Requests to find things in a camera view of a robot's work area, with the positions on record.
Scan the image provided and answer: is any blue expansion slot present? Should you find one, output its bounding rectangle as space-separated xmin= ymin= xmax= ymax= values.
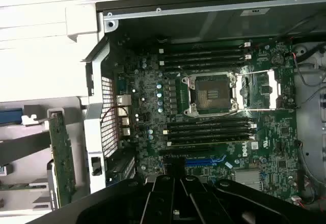
xmin=185 ymin=157 xmax=229 ymax=169

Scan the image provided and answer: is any silver chipset heat sink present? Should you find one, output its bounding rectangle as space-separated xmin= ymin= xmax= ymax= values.
xmin=234 ymin=169 xmax=263 ymax=191

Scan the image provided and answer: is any long black expansion slot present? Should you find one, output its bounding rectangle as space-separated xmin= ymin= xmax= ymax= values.
xmin=159 ymin=146 xmax=216 ymax=158

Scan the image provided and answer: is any black RAM slot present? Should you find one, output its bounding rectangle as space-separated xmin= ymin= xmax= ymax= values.
xmin=158 ymin=63 xmax=245 ymax=72
xmin=162 ymin=125 xmax=252 ymax=133
xmin=162 ymin=55 xmax=253 ymax=64
xmin=158 ymin=48 xmax=245 ymax=57
xmin=167 ymin=119 xmax=257 ymax=127
xmin=167 ymin=137 xmax=256 ymax=148
xmin=162 ymin=41 xmax=253 ymax=49
xmin=167 ymin=131 xmax=257 ymax=140

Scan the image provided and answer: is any thin socket locking lever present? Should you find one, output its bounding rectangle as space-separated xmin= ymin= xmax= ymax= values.
xmin=177 ymin=65 xmax=192 ymax=82
xmin=201 ymin=110 xmax=239 ymax=121

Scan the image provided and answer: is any green Dell motherboard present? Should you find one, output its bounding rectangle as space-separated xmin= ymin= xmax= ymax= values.
xmin=116 ymin=39 xmax=304 ymax=199

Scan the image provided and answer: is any CPU socket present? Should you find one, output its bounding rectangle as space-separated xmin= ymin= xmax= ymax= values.
xmin=182 ymin=72 xmax=239 ymax=117

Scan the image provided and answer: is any silver PC case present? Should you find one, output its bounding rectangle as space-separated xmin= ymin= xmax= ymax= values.
xmin=65 ymin=0 xmax=326 ymax=211

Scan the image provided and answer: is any silver socket cover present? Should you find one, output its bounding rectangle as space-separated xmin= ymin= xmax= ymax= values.
xmin=235 ymin=70 xmax=282 ymax=111

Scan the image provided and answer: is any grey parts rack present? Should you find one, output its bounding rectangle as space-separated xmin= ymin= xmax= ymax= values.
xmin=0 ymin=101 xmax=89 ymax=217

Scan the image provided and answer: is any round coin cell battery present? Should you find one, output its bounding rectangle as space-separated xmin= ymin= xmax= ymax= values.
xmin=271 ymin=53 xmax=285 ymax=66

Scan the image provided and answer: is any hard disk in blue carrier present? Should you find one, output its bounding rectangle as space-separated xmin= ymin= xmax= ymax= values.
xmin=0 ymin=108 xmax=23 ymax=126

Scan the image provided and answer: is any white sticker label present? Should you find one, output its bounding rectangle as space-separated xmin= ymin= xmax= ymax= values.
xmin=240 ymin=7 xmax=270 ymax=17

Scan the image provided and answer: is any black chassis intrusion switch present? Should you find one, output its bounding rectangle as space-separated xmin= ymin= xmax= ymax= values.
xmin=90 ymin=156 xmax=102 ymax=176

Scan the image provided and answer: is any red black twisted wire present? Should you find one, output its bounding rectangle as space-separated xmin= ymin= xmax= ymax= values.
xmin=99 ymin=106 xmax=129 ymax=129

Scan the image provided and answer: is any thick black cable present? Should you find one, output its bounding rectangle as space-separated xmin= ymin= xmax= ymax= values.
xmin=296 ymin=40 xmax=326 ymax=64

